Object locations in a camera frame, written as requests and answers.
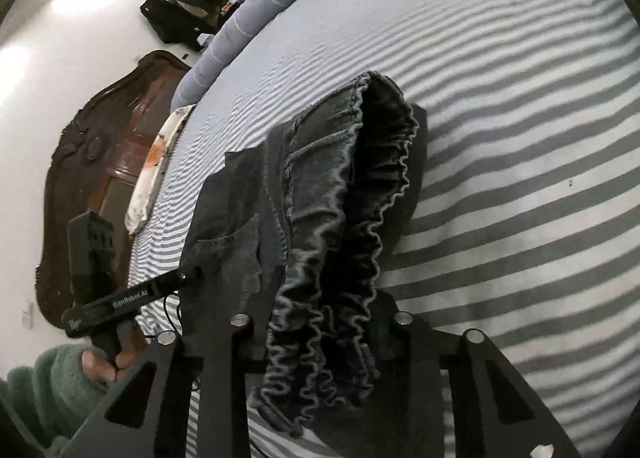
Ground black cable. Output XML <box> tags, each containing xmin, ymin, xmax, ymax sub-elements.
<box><xmin>145</xmin><ymin>290</ymin><xmax>182</xmax><ymax>339</ymax></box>

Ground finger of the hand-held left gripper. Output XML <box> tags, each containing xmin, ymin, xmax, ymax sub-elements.
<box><xmin>174</xmin><ymin>264</ymin><xmax>206</xmax><ymax>290</ymax></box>

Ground dark grey pants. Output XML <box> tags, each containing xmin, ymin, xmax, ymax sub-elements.
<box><xmin>177</xmin><ymin>70</ymin><xmax>446</xmax><ymax>458</ymax></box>

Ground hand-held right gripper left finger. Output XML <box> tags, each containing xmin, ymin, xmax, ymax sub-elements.
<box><xmin>60</xmin><ymin>313</ymin><xmax>266</xmax><ymax>458</ymax></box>

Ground grey striped bed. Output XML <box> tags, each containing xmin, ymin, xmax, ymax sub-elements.
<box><xmin>127</xmin><ymin>0</ymin><xmax>640</xmax><ymax>458</ymax></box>

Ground carved wooden headboard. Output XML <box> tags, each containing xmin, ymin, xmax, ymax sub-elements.
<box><xmin>35</xmin><ymin>50</ymin><xmax>193</xmax><ymax>329</ymax></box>

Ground person's left hand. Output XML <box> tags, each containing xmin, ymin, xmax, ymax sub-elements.
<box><xmin>82</xmin><ymin>324</ymin><xmax>151</xmax><ymax>384</ymax></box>

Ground white floral pillow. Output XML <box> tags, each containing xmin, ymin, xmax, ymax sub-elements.
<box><xmin>125</xmin><ymin>105</ymin><xmax>196</xmax><ymax>237</ymax></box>

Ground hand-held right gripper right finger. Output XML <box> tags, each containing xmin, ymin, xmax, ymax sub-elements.
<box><xmin>372</xmin><ymin>290</ymin><xmax>583</xmax><ymax>458</ymax></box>

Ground rolled grey duvet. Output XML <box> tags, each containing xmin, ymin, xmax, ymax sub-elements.
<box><xmin>171</xmin><ymin>0</ymin><xmax>396</xmax><ymax>108</ymax></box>

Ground person's left forearm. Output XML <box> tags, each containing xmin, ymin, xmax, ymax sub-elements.
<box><xmin>0</xmin><ymin>343</ymin><xmax>112</xmax><ymax>450</ymax></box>

